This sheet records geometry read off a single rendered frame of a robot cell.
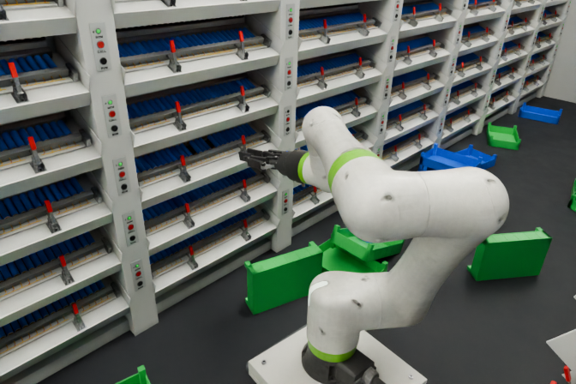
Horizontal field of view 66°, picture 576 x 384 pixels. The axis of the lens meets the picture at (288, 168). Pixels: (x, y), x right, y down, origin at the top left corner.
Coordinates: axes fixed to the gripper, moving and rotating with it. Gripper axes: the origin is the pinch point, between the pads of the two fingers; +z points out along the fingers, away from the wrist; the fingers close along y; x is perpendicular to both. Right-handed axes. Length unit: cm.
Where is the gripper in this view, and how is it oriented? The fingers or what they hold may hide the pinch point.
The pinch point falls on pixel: (250, 155)
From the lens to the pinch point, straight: 142.9
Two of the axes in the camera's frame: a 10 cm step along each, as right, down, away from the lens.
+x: -1.2, -9.4, -3.2
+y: 7.1, -3.1, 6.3
